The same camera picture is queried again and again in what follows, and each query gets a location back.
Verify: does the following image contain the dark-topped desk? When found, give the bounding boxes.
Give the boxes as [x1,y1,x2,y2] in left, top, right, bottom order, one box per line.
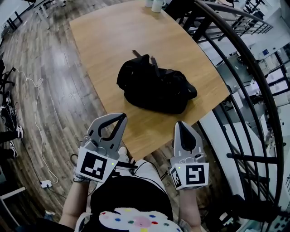
[24,0,66,30]

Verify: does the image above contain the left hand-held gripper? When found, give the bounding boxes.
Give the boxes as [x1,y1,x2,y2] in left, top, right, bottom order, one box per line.
[74,112,128,184]

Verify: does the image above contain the white cable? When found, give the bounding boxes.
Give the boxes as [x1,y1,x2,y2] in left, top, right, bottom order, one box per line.
[14,68,59,184]

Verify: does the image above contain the wooden table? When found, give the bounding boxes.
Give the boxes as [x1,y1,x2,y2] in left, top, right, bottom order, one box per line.
[69,0,231,161]

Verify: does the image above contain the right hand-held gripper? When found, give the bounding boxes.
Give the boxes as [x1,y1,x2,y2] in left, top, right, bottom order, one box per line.
[169,121,209,191]

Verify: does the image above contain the black power cable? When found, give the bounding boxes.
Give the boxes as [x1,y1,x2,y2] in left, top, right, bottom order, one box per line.
[48,187,68,200]

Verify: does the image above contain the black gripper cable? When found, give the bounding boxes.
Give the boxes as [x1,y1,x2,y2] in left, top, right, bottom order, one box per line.
[130,161,173,193]

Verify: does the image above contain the person's white trousers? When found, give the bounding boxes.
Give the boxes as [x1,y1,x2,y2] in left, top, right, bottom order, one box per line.
[117,158,168,193]

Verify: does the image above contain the black tripod stand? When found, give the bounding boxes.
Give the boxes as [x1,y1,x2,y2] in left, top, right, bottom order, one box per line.
[243,0,266,14]

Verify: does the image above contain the pile of black equipment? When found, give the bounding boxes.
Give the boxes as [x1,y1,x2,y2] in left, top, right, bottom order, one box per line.
[0,90,20,132]

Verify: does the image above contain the black top with dotted patch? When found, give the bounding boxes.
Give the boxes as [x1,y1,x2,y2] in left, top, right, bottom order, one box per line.
[74,175,182,232]

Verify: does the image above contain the person's left forearm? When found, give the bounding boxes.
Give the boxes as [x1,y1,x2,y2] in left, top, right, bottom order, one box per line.
[58,179,91,227]

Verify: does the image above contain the white mug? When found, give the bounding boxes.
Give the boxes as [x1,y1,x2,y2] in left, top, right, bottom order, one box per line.
[151,0,167,13]

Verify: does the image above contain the black metal railing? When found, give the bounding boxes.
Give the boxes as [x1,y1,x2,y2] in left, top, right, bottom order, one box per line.
[176,0,290,227]

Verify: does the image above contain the person's right forearm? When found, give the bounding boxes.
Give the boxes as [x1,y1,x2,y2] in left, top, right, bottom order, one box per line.
[178,188,203,232]

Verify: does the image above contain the white and yellow toy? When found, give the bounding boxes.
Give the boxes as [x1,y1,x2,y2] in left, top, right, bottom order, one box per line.
[219,213,234,226]

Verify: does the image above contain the person's white shoe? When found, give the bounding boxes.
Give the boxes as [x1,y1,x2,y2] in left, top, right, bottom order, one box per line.
[117,146,129,163]

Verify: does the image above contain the white cart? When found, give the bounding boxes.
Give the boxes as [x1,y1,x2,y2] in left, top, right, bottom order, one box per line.
[244,210,290,232]

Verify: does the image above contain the black bag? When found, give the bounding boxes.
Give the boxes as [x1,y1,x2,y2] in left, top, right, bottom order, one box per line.
[116,49,198,115]

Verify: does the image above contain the white desk with black legs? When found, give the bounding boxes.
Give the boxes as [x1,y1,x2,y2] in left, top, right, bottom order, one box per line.
[5,10,23,30]

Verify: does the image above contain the black high-back chair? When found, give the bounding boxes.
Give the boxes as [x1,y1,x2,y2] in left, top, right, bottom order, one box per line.
[165,0,195,23]

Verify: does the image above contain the black padded chair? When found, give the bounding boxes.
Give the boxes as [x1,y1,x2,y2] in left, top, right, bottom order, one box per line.
[199,194,284,227]

